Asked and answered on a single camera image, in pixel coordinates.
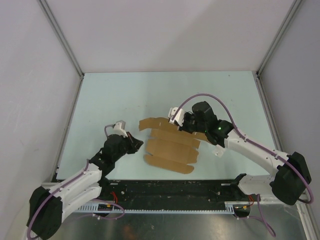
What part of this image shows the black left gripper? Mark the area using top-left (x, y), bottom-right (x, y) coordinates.
top-left (112, 131), bottom-right (143, 162)

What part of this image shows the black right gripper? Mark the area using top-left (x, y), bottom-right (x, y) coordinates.
top-left (174, 112), bottom-right (207, 135)

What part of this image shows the brown cardboard box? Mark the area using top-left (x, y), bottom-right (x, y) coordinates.
top-left (138, 117), bottom-right (209, 175)

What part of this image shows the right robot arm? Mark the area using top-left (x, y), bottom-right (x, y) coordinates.
top-left (168, 101), bottom-right (314, 206)

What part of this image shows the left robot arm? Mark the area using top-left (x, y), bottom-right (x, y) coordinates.
top-left (26, 131), bottom-right (144, 240)

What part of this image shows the small white plastic piece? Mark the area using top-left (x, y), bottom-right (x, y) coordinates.
top-left (212, 145), bottom-right (225, 158)

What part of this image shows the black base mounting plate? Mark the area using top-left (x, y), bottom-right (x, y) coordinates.
top-left (98, 179), bottom-right (257, 211)

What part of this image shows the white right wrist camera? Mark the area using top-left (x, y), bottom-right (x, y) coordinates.
top-left (168, 107), bottom-right (186, 127)

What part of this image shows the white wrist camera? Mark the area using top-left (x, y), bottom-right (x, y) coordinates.
top-left (168, 107), bottom-right (186, 127)
top-left (112, 120), bottom-right (128, 138)

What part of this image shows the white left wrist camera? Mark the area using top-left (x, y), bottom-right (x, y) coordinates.
top-left (112, 120), bottom-right (128, 138)

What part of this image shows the grey slotted cable duct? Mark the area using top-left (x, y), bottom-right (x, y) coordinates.
top-left (77, 201), bottom-right (236, 215)

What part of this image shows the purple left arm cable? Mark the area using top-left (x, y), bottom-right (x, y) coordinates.
top-left (26, 123), bottom-right (126, 238)

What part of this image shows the right aluminium corner post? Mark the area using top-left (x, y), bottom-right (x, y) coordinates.
top-left (256, 0), bottom-right (305, 77)

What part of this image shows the aluminium corner post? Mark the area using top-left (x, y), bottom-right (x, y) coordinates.
top-left (36, 0), bottom-right (84, 78)
top-left (256, 0), bottom-right (305, 77)

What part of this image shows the left aluminium corner post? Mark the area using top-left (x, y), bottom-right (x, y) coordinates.
top-left (36, 0), bottom-right (84, 78)

